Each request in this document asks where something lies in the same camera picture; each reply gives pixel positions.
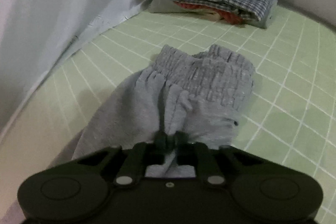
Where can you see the red patterned folded garment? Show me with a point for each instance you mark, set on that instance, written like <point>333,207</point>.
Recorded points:
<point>212,13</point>

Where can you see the grey sweatpants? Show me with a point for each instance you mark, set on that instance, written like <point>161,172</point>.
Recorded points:
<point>201,95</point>

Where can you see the grey folded garment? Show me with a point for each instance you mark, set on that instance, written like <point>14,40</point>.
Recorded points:
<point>168,6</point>

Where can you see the green grid bed sheet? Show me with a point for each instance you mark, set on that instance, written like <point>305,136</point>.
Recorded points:
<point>290,118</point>

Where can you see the light blue carrot quilt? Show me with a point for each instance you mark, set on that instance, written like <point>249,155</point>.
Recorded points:
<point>37,34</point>

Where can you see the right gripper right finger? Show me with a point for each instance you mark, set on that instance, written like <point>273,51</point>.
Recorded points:
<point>200,157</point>

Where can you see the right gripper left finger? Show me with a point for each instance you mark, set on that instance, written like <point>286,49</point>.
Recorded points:
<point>141,156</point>

